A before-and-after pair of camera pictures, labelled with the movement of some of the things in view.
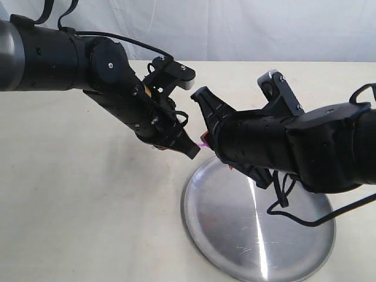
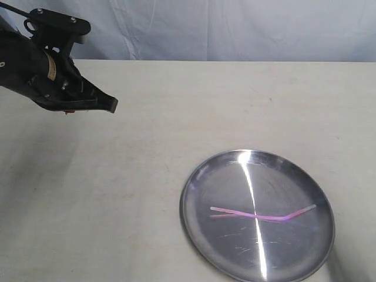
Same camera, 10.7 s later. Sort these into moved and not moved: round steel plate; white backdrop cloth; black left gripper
Moved: black left gripper
Not moved: round steel plate; white backdrop cloth
